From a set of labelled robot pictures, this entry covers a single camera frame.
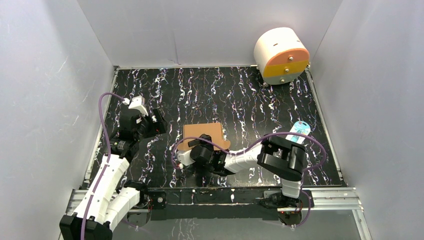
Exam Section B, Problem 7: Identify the brown cardboard box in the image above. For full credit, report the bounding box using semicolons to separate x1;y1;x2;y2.
183;122;231;150

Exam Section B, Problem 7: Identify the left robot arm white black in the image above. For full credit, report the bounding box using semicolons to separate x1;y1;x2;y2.
59;109;168;240

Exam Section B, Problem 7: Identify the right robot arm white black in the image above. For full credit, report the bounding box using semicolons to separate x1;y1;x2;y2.
177;134;306;210

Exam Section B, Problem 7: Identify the small blue white packet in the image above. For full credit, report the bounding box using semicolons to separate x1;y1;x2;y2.
285;121;311;144

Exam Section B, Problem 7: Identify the white cylinder orange yellow face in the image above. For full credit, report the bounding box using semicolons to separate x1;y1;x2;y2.
253;27;310;85

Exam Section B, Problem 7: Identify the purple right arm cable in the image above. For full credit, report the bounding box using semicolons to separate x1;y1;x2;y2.
170;131;328;229

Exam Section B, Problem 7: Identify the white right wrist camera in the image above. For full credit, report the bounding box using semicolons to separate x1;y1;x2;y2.
176;150;195;169

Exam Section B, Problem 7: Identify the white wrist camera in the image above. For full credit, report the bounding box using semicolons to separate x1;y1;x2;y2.
176;150;195;169
122;96;149;117

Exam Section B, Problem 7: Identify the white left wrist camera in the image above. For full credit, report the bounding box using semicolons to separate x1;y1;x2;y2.
122;96;149;117

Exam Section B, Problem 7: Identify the aluminium front rail frame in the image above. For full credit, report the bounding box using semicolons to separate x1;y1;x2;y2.
67;186;371;240

